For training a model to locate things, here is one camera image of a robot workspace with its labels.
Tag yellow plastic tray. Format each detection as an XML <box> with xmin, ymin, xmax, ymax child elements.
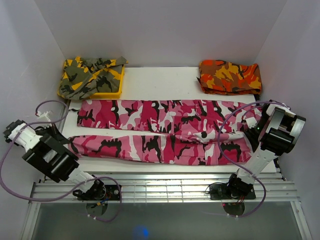
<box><xmin>57</xmin><ymin>64</ymin><xmax>125</xmax><ymax>100</ymax></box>

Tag pink camouflage trousers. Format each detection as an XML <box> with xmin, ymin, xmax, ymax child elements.
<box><xmin>68</xmin><ymin>99</ymin><xmax>261</xmax><ymax>166</ymax></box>

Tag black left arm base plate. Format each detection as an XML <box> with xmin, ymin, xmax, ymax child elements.
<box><xmin>72</xmin><ymin>184</ymin><xmax>122</xmax><ymax>202</ymax></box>

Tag orange camouflage folded trousers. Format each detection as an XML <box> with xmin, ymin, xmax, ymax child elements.
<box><xmin>197</xmin><ymin>59</ymin><xmax>263</xmax><ymax>96</ymax></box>

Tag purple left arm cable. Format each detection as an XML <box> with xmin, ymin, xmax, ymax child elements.
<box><xmin>0</xmin><ymin>99</ymin><xmax>123</xmax><ymax>224</ymax></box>

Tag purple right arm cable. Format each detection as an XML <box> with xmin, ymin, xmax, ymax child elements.
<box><xmin>202</xmin><ymin>99</ymin><xmax>292</xmax><ymax>218</ymax></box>

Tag green yellow camouflage trousers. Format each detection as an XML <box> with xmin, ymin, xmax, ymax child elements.
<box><xmin>57</xmin><ymin>56</ymin><xmax>128</xmax><ymax>101</ymax></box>

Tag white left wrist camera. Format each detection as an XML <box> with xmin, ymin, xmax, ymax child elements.
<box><xmin>36</xmin><ymin>110</ymin><xmax>52</xmax><ymax>123</ymax></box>

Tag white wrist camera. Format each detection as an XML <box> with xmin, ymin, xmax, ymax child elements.
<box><xmin>245</xmin><ymin>117</ymin><xmax>258</xmax><ymax>129</ymax></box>
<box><xmin>36</xmin><ymin>110</ymin><xmax>52</xmax><ymax>123</ymax></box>

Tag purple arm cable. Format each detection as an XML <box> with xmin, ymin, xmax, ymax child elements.
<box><xmin>0</xmin><ymin>99</ymin><xmax>123</xmax><ymax>224</ymax></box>
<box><xmin>202</xmin><ymin>99</ymin><xmax>292</xmax><ymax>218</ymax></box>

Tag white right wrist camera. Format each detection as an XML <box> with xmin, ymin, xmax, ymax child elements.
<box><xmin>245</xmin><ymin>117</ymin><xmax>258</xmax><ymax>129</ymax></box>

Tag aluminium rail frame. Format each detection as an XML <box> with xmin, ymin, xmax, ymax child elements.
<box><xmin>21</xmin><ymin>99</ymin><xmax>312</xmax><ymax>240</ymax></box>

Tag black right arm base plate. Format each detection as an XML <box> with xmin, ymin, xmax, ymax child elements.
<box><xmin>205</xmin><ymin>182</ymin><xmax>256</xmax><ymax>200</ymax></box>

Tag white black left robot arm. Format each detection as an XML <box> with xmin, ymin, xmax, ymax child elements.
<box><xmin>3</xmin><ymin>119</ymin><xmax>107</xmax><ymax>201</ymax></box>

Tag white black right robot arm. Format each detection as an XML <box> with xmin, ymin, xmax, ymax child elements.
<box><xmin>225</xmin><ymin>103</ymin><xmax>306</xmax><ymax>199</ymax></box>

